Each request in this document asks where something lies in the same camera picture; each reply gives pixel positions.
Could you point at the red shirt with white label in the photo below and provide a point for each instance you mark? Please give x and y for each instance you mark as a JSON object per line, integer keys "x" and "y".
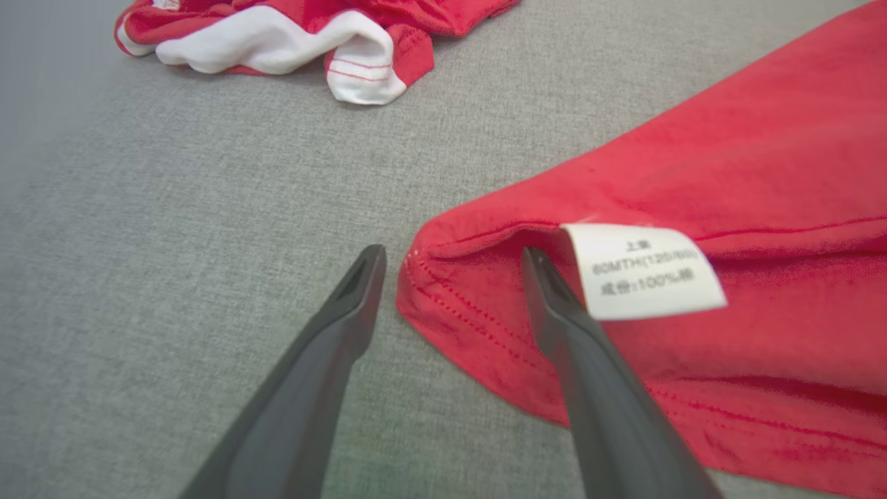
{"x": 762, "y": 138}

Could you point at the red shorts with white stripes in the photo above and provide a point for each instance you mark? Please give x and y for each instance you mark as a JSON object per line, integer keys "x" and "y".
{"x": 277, "y": 38}

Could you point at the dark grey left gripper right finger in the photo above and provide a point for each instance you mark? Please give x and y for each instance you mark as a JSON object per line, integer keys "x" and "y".
{"x": 617, "y": 416}

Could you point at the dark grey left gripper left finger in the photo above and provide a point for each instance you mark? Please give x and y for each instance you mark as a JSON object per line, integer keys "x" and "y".
{"x": 298, "y": 409}

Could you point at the grey fabric sofa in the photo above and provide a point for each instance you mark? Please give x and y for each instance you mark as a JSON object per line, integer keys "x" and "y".
{"x": 173, "y": 229}

